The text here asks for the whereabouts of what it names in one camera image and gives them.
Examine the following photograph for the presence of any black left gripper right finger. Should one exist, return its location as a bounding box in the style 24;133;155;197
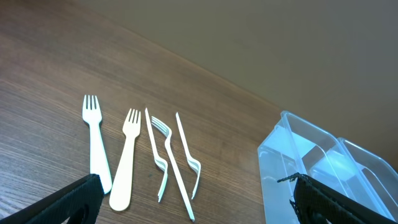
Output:
278;172;395;224

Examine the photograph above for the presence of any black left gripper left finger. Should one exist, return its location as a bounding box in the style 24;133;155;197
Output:
1;174;104;224

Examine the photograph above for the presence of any thin white fork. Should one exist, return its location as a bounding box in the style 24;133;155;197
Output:
175;112;201;200
151;116;195;222
145;108;168;203

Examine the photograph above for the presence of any clear plastic container left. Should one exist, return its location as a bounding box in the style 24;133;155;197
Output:
257;110;396;224

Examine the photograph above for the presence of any clear plastic container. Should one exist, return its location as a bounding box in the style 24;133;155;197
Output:
338;138;397;222
257;110;396;224

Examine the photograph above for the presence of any clear plastic container right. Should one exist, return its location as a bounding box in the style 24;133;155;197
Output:
338;138;397;222

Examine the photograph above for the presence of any yellow plastic fork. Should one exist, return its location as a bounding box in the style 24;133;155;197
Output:
109;108;141;212

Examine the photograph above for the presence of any white plastic fork wide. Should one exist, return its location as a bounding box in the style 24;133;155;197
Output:
82;95;113;194

